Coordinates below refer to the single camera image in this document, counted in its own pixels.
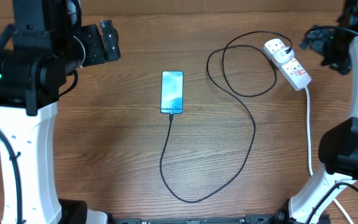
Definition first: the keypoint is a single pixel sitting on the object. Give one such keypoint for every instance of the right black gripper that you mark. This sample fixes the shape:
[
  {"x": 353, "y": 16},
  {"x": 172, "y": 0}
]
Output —
[{"x": 344, "y": 65}]

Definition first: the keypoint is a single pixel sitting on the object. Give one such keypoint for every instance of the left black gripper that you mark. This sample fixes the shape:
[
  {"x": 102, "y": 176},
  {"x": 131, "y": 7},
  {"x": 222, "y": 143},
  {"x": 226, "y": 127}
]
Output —
[{"x": 94, "y": 37}]

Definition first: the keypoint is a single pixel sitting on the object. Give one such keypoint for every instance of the blue Galaxy smartphone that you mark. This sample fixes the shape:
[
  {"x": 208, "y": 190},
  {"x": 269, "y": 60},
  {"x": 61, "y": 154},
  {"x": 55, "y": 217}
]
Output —
[{"x": 172, "y": 92}]

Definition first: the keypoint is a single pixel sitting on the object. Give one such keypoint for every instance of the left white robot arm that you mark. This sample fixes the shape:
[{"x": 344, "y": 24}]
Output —
[{"x": 46, "y": 44}]

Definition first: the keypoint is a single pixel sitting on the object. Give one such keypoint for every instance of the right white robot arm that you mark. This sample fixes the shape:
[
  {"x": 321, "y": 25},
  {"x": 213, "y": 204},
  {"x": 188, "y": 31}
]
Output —
[{"x": 338, "y": 148}]

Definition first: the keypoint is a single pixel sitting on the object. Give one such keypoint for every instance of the white charger plug adapter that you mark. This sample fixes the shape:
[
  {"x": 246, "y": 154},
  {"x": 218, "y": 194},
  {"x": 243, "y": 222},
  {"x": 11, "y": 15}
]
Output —
[{"x": 283, "y": 55}]

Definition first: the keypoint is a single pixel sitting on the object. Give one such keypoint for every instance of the white power strip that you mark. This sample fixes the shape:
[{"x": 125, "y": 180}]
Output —
[{"x": 295, "y": 74}]

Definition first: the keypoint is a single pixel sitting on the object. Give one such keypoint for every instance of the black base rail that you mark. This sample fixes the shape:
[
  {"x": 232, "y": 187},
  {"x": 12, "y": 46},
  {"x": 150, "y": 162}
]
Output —
[{"x": 247, "y": 219}]

